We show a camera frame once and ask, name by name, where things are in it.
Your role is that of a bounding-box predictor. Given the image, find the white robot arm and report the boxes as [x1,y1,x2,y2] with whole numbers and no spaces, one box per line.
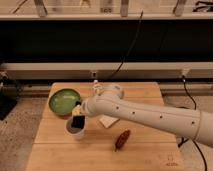
[80,84,213,148]

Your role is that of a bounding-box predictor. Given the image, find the green ceramic bowl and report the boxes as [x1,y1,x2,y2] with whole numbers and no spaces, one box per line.
[48,88,81,116]

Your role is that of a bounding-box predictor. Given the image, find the black object at left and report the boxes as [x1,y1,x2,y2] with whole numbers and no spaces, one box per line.
[0,92,17,120]

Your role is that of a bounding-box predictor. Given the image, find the black hanging cable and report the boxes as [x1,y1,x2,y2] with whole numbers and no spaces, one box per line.
[105,9,145,81]

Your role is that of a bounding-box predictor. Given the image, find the black cable at right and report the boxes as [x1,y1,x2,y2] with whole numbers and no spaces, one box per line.
[177,75,209,171]

